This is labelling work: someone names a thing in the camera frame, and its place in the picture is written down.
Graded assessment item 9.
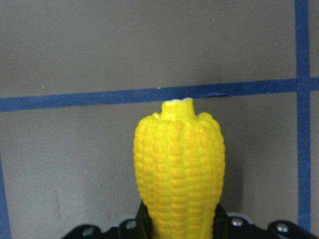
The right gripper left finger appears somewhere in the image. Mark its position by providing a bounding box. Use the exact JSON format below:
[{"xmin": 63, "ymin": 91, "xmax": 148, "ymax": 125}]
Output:
[{"xmin": 135, "ymin": 201, "xmax": 153, "ymax": 239}]

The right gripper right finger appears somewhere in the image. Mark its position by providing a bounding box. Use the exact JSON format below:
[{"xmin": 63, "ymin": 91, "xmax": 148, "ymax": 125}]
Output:
[{"xmin": 213, "ymin": 204, "xmax": 228, "ymax": 239}]

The yellow corn cob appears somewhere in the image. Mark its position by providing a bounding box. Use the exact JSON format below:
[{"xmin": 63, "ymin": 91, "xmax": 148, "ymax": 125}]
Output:
[{"xmin": 133, "ymin": 98, "xmax": 225, "ymax": 239}]

